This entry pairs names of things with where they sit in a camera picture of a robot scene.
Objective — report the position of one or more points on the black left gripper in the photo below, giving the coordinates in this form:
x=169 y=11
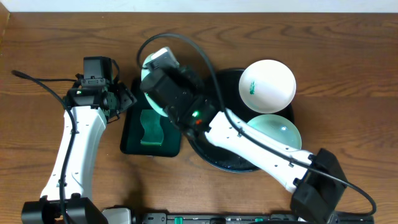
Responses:
x=125 y=98

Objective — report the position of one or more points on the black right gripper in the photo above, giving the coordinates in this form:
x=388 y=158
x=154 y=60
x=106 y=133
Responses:
x=195 y=81

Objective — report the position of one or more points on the green sponge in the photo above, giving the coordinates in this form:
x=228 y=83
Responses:
x=153 y=132

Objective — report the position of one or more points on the mint green plate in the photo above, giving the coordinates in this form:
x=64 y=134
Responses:
x=153 y=105
x=278 y=128

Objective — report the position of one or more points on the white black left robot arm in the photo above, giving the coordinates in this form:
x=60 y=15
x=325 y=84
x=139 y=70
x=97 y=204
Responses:
x=68 y=193

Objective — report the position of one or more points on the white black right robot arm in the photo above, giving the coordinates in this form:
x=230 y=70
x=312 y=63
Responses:
x=316 y=181

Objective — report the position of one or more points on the dark green rectangular tray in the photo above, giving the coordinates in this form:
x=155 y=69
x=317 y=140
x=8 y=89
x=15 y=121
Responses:
x=133 y=130

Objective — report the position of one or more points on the round black tray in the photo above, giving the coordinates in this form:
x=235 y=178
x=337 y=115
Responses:
x=223 y=159

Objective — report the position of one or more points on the mint green plate front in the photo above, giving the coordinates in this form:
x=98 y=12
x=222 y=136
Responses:
x=278 y=128

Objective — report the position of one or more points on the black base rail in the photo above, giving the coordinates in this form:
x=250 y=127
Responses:
x=216 y=218

